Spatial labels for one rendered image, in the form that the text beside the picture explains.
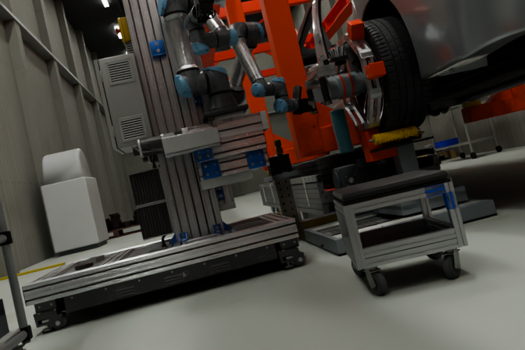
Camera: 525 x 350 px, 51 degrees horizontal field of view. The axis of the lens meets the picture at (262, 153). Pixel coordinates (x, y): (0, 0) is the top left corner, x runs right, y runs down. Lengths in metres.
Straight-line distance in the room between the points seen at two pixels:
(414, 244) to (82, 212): 7.67
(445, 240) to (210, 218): 1.40
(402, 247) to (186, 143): 1.19
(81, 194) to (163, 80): 6.29
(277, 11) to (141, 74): 1.12
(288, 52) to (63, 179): 6.21
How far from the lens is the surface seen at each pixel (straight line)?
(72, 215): 9.13
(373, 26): 3.05
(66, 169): 9.24
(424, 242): 1.80
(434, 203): 2.98
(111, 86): 2.90
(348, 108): 3.36
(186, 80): 2.69
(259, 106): 5.44
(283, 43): 3.58
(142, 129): 2.84
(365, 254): 1.77
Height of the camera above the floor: 0.44
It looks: 3 degrees up
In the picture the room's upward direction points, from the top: 13 degrees counter-clockwise
